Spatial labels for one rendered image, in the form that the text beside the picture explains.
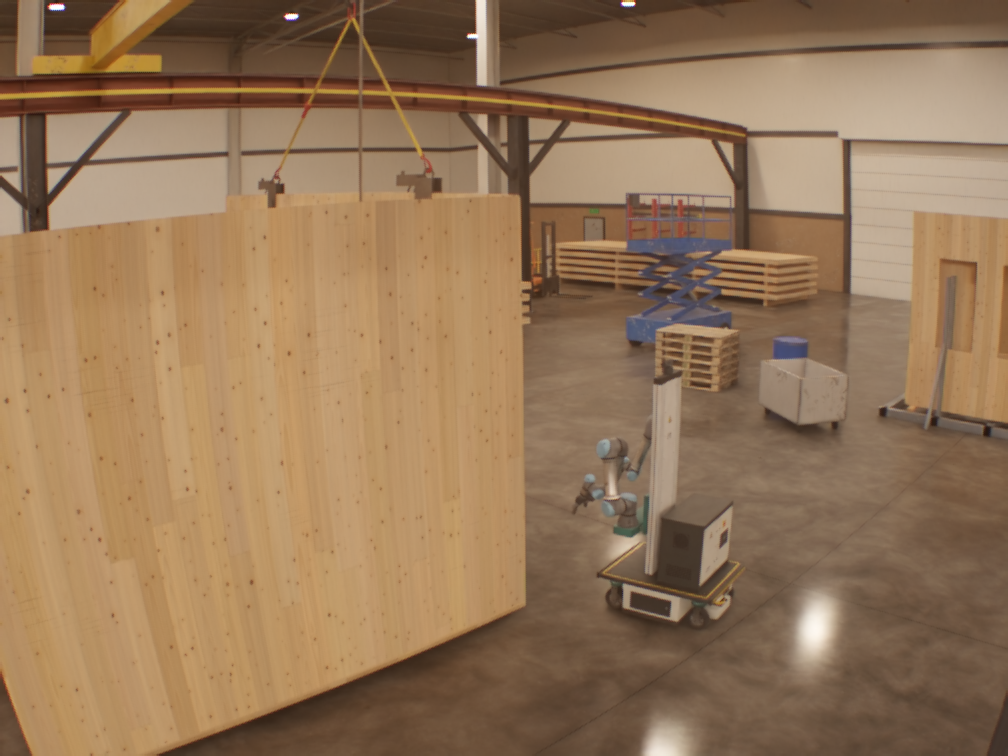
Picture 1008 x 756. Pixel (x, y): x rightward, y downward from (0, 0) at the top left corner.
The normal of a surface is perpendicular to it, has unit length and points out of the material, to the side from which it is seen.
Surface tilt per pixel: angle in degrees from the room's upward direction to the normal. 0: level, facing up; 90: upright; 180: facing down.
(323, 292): 90
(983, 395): 90
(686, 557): 90
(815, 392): 90
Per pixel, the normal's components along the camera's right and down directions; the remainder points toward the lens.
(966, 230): -0.72, 0.16
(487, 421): 0.70, 0.15
